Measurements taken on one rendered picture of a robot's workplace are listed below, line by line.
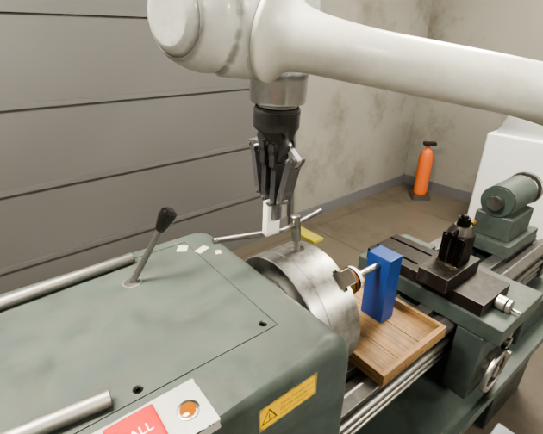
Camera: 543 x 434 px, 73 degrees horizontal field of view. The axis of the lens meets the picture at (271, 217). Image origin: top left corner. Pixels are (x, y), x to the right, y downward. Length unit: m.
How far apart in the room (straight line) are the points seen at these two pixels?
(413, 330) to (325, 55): 0.98
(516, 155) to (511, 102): 3.23
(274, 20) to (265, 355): 0.44
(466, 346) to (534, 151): 2.52
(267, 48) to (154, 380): 0.44
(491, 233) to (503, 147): 1.99
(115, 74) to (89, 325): 1.98
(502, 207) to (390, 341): 0.81
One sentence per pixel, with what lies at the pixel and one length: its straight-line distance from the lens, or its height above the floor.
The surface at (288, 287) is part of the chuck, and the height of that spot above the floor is 1.20.
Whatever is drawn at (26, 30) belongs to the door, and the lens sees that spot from 2.42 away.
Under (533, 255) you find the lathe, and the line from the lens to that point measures 1.91.
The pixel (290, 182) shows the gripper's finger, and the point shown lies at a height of 1.47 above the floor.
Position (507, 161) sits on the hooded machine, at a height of 0.75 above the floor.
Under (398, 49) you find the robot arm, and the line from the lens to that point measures 0.41.
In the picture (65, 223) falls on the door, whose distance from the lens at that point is 2.62.
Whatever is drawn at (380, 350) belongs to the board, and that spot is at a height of 0.89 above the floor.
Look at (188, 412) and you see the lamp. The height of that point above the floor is 1.26.
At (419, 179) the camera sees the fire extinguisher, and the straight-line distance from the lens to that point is 4.57.
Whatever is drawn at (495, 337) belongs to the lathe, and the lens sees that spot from 1.30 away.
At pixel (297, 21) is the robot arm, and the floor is 1.69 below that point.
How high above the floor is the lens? 1.67
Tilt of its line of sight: 26 degrees down
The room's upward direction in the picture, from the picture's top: straight up
